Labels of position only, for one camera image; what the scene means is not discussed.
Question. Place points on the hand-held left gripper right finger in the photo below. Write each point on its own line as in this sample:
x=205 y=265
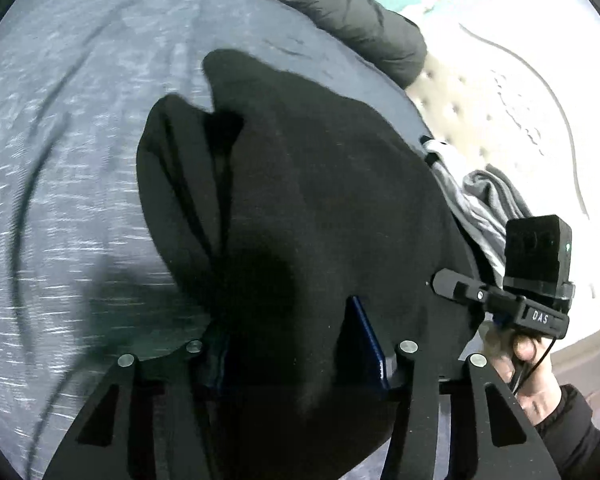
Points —
x=367 y=340

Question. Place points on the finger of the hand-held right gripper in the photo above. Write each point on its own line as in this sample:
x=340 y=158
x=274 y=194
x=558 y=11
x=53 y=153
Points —
x=460 y=287

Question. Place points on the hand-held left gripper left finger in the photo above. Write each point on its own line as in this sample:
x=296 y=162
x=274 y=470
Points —
x=200 y=360

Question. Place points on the black pants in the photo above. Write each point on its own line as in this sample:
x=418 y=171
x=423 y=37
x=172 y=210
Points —
x=320 y=200

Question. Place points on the person's right forearm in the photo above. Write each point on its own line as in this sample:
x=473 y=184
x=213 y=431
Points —
x=575 y=435

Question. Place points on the person's right hand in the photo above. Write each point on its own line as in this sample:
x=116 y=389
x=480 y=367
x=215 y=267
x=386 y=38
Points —
x=525 y=380

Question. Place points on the light grey folded garment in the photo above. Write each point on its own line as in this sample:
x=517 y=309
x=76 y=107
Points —
x=475 y=220

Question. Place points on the cream tufted headboard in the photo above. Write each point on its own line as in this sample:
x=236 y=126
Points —
x=505 y=110

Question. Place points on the bed with blue patterned sheet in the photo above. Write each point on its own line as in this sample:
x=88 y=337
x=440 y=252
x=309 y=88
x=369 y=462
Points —
x=80 y=135

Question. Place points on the dark grey rolled duvet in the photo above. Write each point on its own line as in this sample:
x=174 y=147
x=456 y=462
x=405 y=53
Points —
x=340 y=5

